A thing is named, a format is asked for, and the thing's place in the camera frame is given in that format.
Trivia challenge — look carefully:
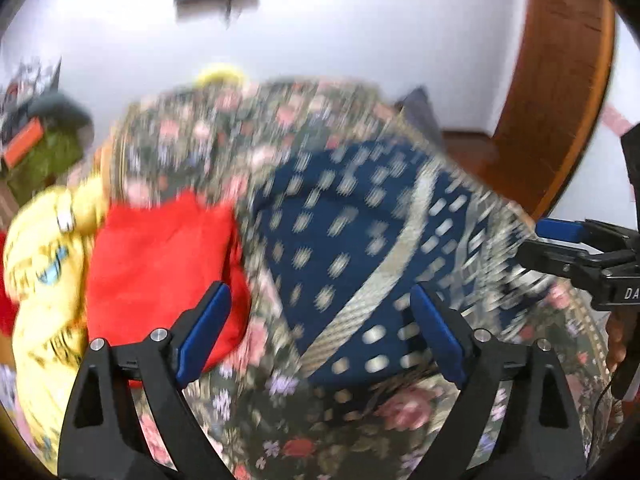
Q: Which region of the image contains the green cloth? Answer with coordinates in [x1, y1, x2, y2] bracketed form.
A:
[5, 127, 86, 201]

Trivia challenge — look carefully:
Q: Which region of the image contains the navy dotted garment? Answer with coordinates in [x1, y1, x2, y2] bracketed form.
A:
[239, 139, 538, 390]

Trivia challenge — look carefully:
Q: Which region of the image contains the grey bag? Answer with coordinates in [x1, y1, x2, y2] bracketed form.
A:
[395, 87, 443, 151]

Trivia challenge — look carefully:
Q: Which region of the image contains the floral blanket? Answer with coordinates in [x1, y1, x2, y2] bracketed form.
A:
[92, 77, 623, 480]

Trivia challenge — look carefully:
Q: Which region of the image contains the red cloth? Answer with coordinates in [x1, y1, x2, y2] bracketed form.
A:
[84, 195, 251, 388]

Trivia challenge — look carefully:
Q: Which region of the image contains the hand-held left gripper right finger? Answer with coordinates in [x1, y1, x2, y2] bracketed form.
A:
[410, 284, 589, 480]

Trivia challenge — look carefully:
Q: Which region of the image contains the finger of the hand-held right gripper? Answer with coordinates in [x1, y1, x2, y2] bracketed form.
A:
[535, 217, 632, 256]
[516, 239, 608, 283]

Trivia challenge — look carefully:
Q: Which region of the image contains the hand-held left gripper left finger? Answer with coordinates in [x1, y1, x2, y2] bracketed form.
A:
[57, 281, 233, 480]

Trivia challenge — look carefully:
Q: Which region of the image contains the yellow printed cloth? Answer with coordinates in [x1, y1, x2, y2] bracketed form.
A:
[2, 185, 108, 476]

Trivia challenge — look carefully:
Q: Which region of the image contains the black cable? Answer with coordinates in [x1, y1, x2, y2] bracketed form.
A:
[585, 360, 626, 466]

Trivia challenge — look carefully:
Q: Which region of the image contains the person's right hand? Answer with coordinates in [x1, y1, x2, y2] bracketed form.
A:
[606, 306, 632, 378]

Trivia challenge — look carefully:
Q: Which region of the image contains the orange box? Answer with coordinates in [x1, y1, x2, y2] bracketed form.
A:
[2, 117, 45, 167]

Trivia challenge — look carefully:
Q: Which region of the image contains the yellow plush toy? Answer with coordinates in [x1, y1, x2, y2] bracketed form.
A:
[196, 63, 248, 86]

